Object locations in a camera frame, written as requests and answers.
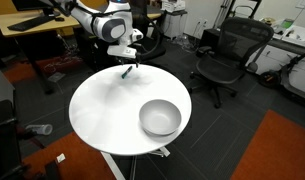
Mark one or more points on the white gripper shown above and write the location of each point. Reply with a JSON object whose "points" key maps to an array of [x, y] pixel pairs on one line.
{"points": [[124, 52]]}

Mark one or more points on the teal marker pen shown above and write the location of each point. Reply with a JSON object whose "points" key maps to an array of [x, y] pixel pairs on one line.
{"points": [[126, 72]]}

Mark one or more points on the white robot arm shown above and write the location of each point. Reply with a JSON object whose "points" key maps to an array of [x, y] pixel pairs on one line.
{"points": [[114, 25]]}

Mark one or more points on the grey bowl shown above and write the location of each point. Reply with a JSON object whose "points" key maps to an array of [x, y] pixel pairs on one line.
{"points": [[159, 117]]}

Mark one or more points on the black padded office chair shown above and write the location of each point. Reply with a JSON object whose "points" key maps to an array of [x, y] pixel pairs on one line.
{"points": [[148, 48]]}

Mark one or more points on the round white table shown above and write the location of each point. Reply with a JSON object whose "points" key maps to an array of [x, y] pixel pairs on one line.
{"points": [[104, 110]]}

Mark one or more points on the white cabinet with printer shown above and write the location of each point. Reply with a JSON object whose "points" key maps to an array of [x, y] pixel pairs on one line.
{"points": [[175, 17]]}

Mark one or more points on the black computer mouse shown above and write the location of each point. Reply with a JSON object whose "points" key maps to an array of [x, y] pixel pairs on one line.
{"points": [[59, 19]]}

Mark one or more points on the clear plastic bottle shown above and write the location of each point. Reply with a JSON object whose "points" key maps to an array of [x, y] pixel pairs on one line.
{"points": [[44, 129]]}

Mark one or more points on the black mesh office chair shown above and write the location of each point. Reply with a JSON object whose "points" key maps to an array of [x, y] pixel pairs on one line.
{"points": [[223, 65]]}

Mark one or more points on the black keyboard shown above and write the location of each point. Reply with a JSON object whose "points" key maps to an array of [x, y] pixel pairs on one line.
{"points": [[31, 23]]}

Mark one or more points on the black computer monitor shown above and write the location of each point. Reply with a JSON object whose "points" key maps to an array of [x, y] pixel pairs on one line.
{"points": [[25, 5]]}

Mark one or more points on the wooden desk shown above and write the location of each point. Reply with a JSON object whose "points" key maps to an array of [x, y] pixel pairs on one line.
{"points": [[7, 20]]}

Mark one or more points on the black electric scooter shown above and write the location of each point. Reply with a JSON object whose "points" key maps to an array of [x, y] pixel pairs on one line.
{"points": [[273, 79]]}

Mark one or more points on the white counter desk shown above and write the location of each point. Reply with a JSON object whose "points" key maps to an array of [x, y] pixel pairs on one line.
{"points": [[283, 46]]}

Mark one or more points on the black equipment rack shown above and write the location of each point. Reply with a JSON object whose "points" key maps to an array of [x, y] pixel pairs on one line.
{"points": [[11, 166]]}

